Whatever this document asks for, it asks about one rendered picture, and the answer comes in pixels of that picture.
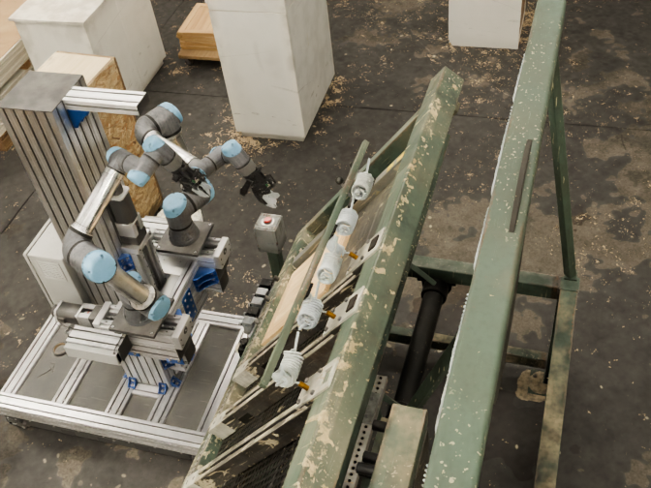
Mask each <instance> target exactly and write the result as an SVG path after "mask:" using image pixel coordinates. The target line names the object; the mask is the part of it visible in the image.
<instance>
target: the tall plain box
mask: <svg viewBox="0 0 651 488"><path fill-rule="evenodd" d="M206 2H207V6H208V9H209V15H210V20H211V24H212V28H213V33H214V37H215V41H216V45H217V49H218V53H219V58H220V62H221V66H222V71H223V75H224V79H225V83H226V87H227V91H228V96H229V100H230V104H231V109H232V116H233V121H234V125H235V128H236V131H237V132H241V133H242V135H243V136H246V137H266V138H276V139H286V140H297V141H304V140H305V137H306V135H307V133H308V131H309V129H310V127H311V125H312V122H313V120H314V118H315V116H316V114H317V112H318V110H319V107H320V105H321V103H322V101H323V99H324V97H325V95H326V91H327V89H328V87H329V86H330V84H331V81H332V78H333V76H334V65H333V56H332V47H331V38H330V30H329V21H328V12H327V3H326V0H206Z"/></svg>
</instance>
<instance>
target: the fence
mask: <svg viewBox="0 0 651 488"><path fill-rule="evenodd" d="M404 152H405V151H404ZM404 152H403V153H404ZM403 153H402V154H403ZM402 154H400V155H399V156H398V157H397V158H396V159H395V160H394V161H393V162H394V164H393V166H392V167H391V168H390V169H389V170H388V167H389V166H390V165H391V164H392V163H393V162H392V163H391V164H390V165H389V166H388V167H387V168H386V169H385V170H384V171H383V172H382V173H381V174H380V175H379V176H378V177H377V178H376V180H375V183H374V185H373V186H372V189H371V192H370V194H369V196H368V197H367V198H366V199H364V200H358V201H357V202H356V203H355V204H354V205H353V209H354V210H355V211H356V213H358V212H359V211H360V210H361V209H362V208H363V207H364V206H365V205H366V204H367V203H368V202H369V201H370V200H371V199H372V198H374V197H375V196H376V195H378V194H379V193H380V192H381V191H382V190H383V189H384V187H385V186H386V185H387V184H388V183H389V182H390V181H392V180H393V179H394V178H395V176H396V173H397V171H398V169H399V166H400V163H401V161H402V158H403V157H402V158H401V159H400V160H398V161H397V159H398V158H399V157H400V156H401V155H402ZM396 161H397V162H396ZM324 231H325V229H324V230H323V231H321V232H320V233H319V234H318V235H317V236H316V237H315V238H314V239H313V240H312V241H311V242H310V243H309V244H308V245H307V246H306V247H305V248H304V249H303V250H302V251H301V252H300V253H299V254H298V255H297V256H296V257H295V258H294V261H293V266H295V267H296V268H299V267H300V266H301V265H302V264H303V263H304V262H305V261H306V260H307V259H309V258H310V257H311V256H312V255H313V254H314V253H315V252H316V250H317V248H318V245H319V243H320V241H321V238H322V236H323V234H324Z"/></svg>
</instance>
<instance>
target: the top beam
mask: <svg viewBox="0 0 651 488"><path fill-rule="evenodd" d="M463 82H464V79H463V78H461V77H460V76H458V75H457V74H456V73H454V72H453V71H452V70H450V69H449V68H448V67H446V66H445V67H444V68H443V69H442V70H441V71H440V72H439V73H438V74H437V75H435V76H434V77H433V78H432V79H431V81H430V83H429V86H428V89H427V91H426V94H425V97H424V100H423V102H422V105H421V108H420V111H419V113H418V118H417V120H416V123H415V126H414V129H413V130H412V133H411V136H410V139H409V141H408V144H407V147H406V150H405V152H404V155H403V158H402V161H401V163H400V166H399V169H398V171H397V173H396V176H395V179H394V181H393V184H392V187H391V190H390V192H389V195H388V198H387V202H386V205H385V208H384V210H383V213H382V216H381V219H380V221H379V224H378V226H377V229H376V231H375V234H377V233H378V232H379V231H380V230H381V229H383V228H386V230H385V233H384V236H383V239H382V242H381V245H380V247H379V250H378V251H377V252H376V253H375V254H374V255H372V256H371V257H370V258H369V259H367V260H366V261H365V262H364V264H363V266H362V269H361V271H360V274H359V277H358V280H357V282H356V287H355V289H354V292H353V293H355V292H356V291H357V290H359V289H360V288H361V287H363V286H365V289H364V292H363V294H362V297H361V299H360V302H359V305H358V308H357V310H356V312H355V313H354V314H353V315H352V316H350V317H349V318H348V319H347V320H345V321H343V322H342V324H341V327H340V330H339V332H338V335H337V338H336V340H335V343H334V346H333V349H332V351H331V354H330V357H329V360H328V362H327V364H328V363H329V362H331V361H332V360H333V359H335V358H336V357H340V359H339V362H338V365H337V368H336V370H335V373H334V376H333V379H332V382H331V385H330V387H329V388H328V389H327V390H325V391H324V392H322V393H321V394H319V395H318V396H316V397H315V399H314V401H313V404H312V407H311V410H310V412H309V414H308V417H307V419H306V422H305V425H304V428H303V430H302V433H301V436H300V439H299V441H298V444H297V447H296V450H295V452H294V457H293V460H292V462H291V464H290V467H289V469H288V472H287V475H286V478H285V480H284V483H283V486H282V488H335V486H336V483H337V480H338V477H339V474H340V471H341V468H342V465H343V462H344V459H345V456H346V453H347V449H348V446H349V443H350V440H351V437H352V434H353V431H354V428H355V425H356V422H357V417H358V413H359V410H360V407H361V404H362V401H363V398H364V394H365V391H366V388H367V385H368V383H369V380H370V376H371V373H372V370H373V367H374V364H375V361H376V357H377V354H378V351H379V348H380V345H381V343H382V340H383V336H384V333H385V330H386V327H387V324H388V318H389V315H390V312H391V309H392V306H393V303H394V299H395V296H396V294H397V291H398V288H399V285H400V281H401V278H402V275H403V272H404V269H405V266H406V262H407V259H408V256H409V254H410V251H411V248H412V244H413V241H414V238H415V235H416V232H417V229H418V226H419V220H420V217H421V214H422V211H423V208H424V205H425V202H426V199H427V196H428V193H429V190H430V186H431V183H432V180H433V177H434V174H435V171H436V167H437V165H438V162H439V159H440V156H441V153H442V149H443V146H444V143H445V140H446V137H447V134H448V131H449V127H450V122H451V119H452V117H453V114H454V110H455V107H456V104H457V101H458V98H459V95H460V91H461V88H462V85H463ZM375 234H374V235H375Z"/></svg>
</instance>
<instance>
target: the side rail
mask: <svg viewBox="0 0 651 488"><path fill-rule="evenodd" d="M459 107H460V103H459V102H457V104H456V107H455V110H454V114H453V116H454V115H455V114H456V113H457V112H458V110H459ZM419 111H420V109H419V110H418V111H417V112H416V113H415V114H414V115H413V116H412V117H411V118H410V119H409V120H408V122H407V123H406V124H405V125H404V126H403V127H402V128H401V129H400V130H399V131H398V132H397V133H396V134H395V135H394V136H393V137H392V138H391V139H390V140H389V141H388V142H387V143H386V144H385V145H384V146H383V147H382V148H381V149H380V150H379V151H378V152H377V153H376V154H375V155H374V156H373V157H372V158H371V159H370V164H369V169H368V173H370V174H372V177H373V178H374V177H376V178H377V177H378V176H379V175H380V174H381V173H382V172H383V171H384V170H385V169H386V168H387V167H388V166H389V165H390V164H391V163H392V162H393V161H394V160H395V159H396V158H397V157H398V156H399V155H400V154H402V153H403V152H404V151H405V150H406V147H407V144H408V141H409V139H410V136H411V133H412V130H413V129H414V126H415V123H416V120H417V118H418V115H419ZM366 168H367V163H366V164H365V165H364V166H363V167H362V168H361V169H360V170H359V172H365V171H366ZM356 179H357V173H356V177H355V179H354V182H353V184H352V186H351V189H350V191H349V193H350V194H351V196H352V193H351V190H352V187H353V186H354V184H355V182H356ZM342 189H343V188H342ZM342 189H341V190H340V191H339V192H338V193H337V194H336V195H335V196H334V197H333V198H332V199H331V200H330V201H329V202H328V203H327V204H326V205H325V206H324V207H323V208H322V209H321V210H320V211H319V212H318V213H317V214H316V215H315V216H314V217H313V218H312V219H311V220H310V221H309V223H308V225H307V228H306V229H307V230H309V231H310V232H312V233H313V234H314V235H316V236H317V235H318V234H319V233H320V232H321V231H323V230H324V229H325V228H326V225H327V223H328V221H329V218H330V216H331V214H332V211H333V209H334V207H335V204H336V202H337V201H338V198H339V196H340V194H341V191H342ZM350 199H351V198H350V197H349V196H347V197H346V200H345V202H344V205H343V207H342V209H344V208H346V207H347V206H348V204H349V202H350ZM342 209H341V210H342Z"/></svg>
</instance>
